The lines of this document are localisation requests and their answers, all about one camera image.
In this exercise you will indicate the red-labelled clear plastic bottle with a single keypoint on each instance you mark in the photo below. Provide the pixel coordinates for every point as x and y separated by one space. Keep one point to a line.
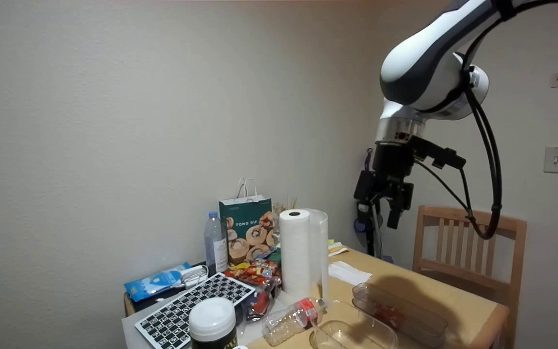
290 319

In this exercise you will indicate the red black snack bag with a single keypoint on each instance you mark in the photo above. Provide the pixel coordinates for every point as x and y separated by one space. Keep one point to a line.
257 277

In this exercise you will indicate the clear empty plastic container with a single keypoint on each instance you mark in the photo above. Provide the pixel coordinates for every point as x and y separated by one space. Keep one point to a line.
350 335

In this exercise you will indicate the blue-capped clear water bottle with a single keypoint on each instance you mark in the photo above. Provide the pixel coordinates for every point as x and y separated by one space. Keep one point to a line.
213 244

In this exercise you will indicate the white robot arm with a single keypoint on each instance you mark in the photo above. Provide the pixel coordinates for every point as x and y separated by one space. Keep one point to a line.
422 58

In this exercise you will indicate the clear rectangular plastic container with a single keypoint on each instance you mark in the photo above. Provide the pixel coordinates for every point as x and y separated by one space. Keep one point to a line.
389 302

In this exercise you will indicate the white paper napkin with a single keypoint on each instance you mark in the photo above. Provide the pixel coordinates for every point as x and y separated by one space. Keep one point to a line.
350 271

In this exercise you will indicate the yellow green packet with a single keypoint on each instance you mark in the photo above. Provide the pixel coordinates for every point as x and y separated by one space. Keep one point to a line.
339 246

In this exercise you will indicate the white wall light switch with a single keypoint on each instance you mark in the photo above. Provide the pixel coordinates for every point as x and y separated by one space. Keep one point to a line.
557 159

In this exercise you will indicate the black-keyed white keyboard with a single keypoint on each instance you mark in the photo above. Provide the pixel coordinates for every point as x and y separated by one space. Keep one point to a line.
185 310

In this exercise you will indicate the white paper towel roll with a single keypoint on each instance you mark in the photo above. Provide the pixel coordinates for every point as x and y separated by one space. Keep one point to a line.
298 252

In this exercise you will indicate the black vacuum with blue part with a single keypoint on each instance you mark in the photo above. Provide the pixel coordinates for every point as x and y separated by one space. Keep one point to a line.
366 223

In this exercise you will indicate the wooden slatted chair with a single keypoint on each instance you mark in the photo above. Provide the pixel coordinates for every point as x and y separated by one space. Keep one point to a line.
435 242

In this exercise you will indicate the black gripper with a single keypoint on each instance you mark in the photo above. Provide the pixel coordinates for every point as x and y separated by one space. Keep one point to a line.
393 164

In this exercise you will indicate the red white sachets heap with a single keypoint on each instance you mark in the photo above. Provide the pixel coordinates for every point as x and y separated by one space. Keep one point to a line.
387 314

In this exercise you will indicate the blue tissue pack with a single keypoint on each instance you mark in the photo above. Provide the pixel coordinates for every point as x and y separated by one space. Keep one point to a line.
156 283

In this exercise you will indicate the colourful cereal box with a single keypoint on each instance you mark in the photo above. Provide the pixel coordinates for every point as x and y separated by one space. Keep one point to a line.
244 215

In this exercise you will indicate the white-lidded yellow jar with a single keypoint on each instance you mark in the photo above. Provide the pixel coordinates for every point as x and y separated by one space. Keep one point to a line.
213 319

